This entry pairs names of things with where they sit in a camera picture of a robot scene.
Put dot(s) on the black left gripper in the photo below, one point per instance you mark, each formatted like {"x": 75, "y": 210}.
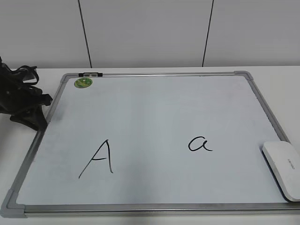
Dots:
{"x": 20, "y": 98}

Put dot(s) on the white whiteboard eraser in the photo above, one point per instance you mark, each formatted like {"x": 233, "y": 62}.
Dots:
{"x": 284, "y": 161}

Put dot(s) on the round green magnet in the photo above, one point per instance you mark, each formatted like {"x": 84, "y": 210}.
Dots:
{"x": 82, "y": 83}

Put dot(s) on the white magnetic whiteboard grey frame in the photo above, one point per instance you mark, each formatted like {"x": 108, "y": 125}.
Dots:
{"x": 147, "y": 144}

